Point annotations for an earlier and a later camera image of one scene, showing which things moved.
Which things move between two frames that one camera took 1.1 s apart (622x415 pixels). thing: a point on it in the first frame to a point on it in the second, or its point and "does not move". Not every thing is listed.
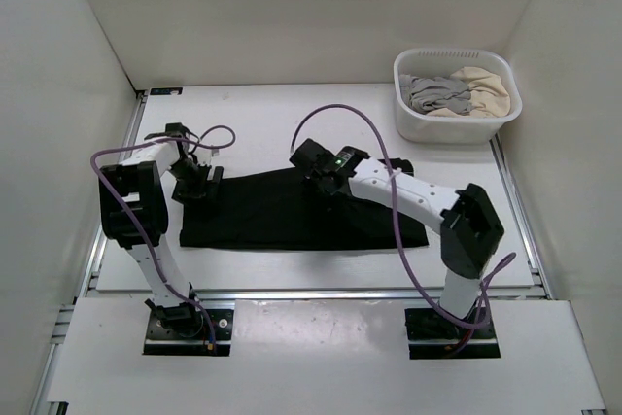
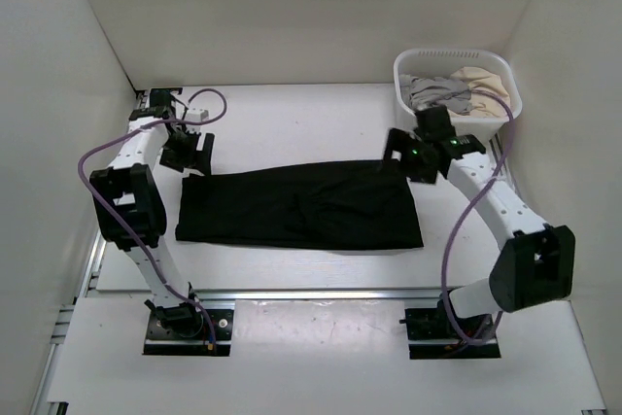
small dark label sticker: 165,90 does not move
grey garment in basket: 435,93 does not move
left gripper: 198,190 to 186,161
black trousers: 274,208 does not move
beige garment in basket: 489,97 does not move
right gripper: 311,180 to 396,142
